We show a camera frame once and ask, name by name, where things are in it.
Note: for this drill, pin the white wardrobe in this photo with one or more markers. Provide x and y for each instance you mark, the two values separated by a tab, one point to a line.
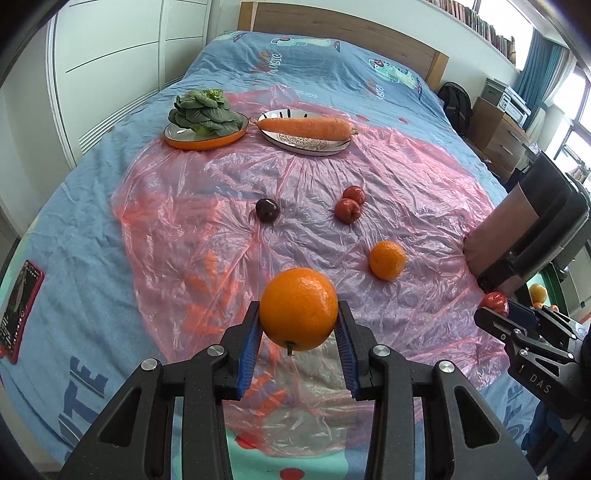
138	55

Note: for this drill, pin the bok choy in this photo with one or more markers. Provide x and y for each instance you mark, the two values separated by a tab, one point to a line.
205	113

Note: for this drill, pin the black and silver appliance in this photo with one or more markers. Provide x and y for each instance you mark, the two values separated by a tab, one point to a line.
521	221

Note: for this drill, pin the wooden headboard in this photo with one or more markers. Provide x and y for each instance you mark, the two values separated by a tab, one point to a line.
346	32

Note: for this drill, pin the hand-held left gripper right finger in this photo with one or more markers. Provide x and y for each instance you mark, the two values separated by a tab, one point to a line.
346	350

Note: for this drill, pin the carrot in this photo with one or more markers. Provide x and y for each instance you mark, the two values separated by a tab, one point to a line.
304	128

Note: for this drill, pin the dark plum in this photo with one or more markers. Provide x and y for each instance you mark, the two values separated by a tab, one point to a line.
268	211

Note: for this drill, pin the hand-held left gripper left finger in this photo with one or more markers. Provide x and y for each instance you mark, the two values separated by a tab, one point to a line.
247	350

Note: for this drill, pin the small red apple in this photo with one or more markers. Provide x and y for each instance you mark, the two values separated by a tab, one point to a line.
347	211
495	302
354	194

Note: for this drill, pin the patterned white plate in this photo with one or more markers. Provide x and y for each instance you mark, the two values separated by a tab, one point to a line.
304	146

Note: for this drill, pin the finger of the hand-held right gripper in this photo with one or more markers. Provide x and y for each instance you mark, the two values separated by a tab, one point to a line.
496	325
524	314

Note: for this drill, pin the orange plate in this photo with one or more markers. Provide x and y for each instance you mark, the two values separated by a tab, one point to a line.
203	142

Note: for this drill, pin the yellow apple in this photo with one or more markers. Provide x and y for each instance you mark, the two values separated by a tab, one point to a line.
538	294

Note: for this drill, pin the window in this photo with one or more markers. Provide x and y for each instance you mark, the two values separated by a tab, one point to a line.
572	115

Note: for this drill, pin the phone with red case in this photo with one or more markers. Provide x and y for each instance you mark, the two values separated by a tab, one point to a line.
21	309

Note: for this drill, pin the teal curtain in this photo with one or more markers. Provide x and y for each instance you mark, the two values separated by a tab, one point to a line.
538	69

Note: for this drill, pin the row of books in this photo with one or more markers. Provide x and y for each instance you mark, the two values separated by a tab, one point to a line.
485	27

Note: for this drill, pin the white printer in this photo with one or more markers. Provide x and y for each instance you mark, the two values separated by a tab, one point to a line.
505	99

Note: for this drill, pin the black backpack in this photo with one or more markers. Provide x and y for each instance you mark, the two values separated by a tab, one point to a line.
455	108

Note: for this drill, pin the orange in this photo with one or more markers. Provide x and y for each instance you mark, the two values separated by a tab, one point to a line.
388	261
298	309
550	307

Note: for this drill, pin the wooden drawer cabinet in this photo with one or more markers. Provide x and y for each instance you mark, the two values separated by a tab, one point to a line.
498	138

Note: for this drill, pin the green tray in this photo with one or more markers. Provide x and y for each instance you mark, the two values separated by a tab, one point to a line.
565	300

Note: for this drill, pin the pink plastic sheet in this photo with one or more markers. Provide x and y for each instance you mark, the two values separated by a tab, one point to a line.
207	194

